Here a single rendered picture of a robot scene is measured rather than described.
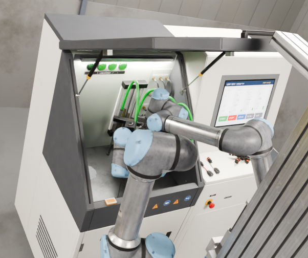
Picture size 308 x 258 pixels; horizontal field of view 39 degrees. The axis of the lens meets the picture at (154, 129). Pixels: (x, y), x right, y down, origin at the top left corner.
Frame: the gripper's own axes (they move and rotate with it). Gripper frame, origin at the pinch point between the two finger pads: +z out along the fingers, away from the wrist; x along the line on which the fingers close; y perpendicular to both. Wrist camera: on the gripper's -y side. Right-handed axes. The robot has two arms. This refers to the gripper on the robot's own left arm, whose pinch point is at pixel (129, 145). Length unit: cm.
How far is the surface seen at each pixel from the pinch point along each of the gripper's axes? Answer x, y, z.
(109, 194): -9.6, 22.5, 27.4
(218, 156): 48, -9, 54
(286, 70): 84, -66, 51
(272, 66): 74, -64, 43
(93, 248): -14, 50, 27
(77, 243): -21, 48, 16
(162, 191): 17.8, 17.9, 23.4
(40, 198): -53, 28, 53
